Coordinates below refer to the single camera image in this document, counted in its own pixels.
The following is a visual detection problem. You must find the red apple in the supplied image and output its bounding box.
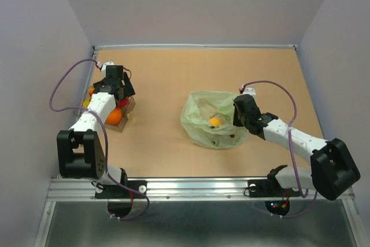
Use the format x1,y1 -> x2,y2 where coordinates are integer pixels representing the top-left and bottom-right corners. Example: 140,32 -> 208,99
117,98 -> 130,108

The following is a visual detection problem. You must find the red orange persimmon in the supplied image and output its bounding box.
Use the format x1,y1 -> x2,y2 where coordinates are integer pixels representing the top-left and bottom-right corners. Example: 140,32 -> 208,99
87,86 -> 94,97

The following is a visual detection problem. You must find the small yellow orange fruit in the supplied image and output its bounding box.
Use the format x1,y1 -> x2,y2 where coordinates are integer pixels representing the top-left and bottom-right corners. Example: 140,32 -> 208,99
209,117 -> 223,127

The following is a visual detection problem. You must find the yellow banana bunch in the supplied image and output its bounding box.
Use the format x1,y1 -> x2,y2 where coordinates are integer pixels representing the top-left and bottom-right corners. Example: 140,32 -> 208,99
82,98 -> 91,108

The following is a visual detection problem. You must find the light green plastic bag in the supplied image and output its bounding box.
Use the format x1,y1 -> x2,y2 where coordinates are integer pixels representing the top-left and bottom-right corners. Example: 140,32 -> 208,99
180,90 -> 249,149

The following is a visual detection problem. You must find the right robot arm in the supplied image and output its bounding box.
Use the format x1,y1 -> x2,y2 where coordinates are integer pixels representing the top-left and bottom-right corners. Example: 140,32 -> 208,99
234,94 -> 361,200

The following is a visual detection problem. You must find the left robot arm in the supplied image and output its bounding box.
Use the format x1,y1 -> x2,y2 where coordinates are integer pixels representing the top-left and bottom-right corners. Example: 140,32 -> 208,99
57,61 -> 135,197

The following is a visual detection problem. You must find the clear plastic container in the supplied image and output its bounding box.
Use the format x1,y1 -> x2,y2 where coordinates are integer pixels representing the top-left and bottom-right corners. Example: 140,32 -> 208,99
70,86 -> 133,133

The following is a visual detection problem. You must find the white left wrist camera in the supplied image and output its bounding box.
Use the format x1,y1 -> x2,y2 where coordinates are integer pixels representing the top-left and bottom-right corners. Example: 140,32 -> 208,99
96,61 -> 115,72

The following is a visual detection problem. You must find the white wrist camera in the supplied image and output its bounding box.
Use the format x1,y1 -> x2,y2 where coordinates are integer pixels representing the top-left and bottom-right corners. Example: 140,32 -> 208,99
239,85 -> 257,97
96,61 -> 115,72

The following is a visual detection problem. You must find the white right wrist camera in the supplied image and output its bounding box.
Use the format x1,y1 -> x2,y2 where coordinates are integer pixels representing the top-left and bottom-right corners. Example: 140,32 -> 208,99
239,85 -> 257,97

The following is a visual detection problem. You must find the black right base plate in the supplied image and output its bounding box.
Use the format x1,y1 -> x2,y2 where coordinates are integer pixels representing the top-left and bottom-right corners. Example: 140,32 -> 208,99
243,179 -> 300,198

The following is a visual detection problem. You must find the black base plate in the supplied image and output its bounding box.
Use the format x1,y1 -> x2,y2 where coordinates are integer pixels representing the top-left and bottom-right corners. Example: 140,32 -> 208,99
243,179 -> 300,198
94,180 -> 147,200

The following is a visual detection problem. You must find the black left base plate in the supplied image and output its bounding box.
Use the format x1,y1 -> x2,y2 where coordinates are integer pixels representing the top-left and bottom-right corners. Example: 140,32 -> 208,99
94,180 -> 147,200

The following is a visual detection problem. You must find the aluminium front rail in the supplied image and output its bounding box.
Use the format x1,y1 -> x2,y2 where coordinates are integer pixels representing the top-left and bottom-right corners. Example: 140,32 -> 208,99
46,176 -> 355,201

